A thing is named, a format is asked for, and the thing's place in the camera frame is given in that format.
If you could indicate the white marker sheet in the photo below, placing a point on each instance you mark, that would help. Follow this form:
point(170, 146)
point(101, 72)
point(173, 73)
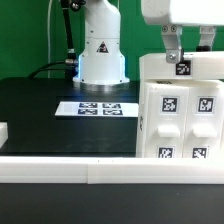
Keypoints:
point(96, 109)

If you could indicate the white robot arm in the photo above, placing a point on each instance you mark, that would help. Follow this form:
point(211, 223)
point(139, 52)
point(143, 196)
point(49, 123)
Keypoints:
point(188, 29)

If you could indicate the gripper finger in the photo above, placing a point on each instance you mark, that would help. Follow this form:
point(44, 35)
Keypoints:
point(171, 36)
point(207, 37)

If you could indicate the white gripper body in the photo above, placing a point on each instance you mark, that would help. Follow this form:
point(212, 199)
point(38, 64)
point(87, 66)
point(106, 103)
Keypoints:
point(183, 12)

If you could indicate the white cabinet body box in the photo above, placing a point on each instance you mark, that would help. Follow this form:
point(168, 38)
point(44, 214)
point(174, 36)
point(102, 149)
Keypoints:
point(142, 120)

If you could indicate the white U-shaped fence frame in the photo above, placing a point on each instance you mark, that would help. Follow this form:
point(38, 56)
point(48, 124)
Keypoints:
point(110, 170)

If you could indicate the white cabinet door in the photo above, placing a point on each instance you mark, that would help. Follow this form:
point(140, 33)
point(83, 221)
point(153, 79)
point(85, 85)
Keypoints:
point(204, 121)
point(166, 116)

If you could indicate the white cabinet top block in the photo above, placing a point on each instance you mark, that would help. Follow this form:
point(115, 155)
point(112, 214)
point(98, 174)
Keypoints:
point(196, 66)

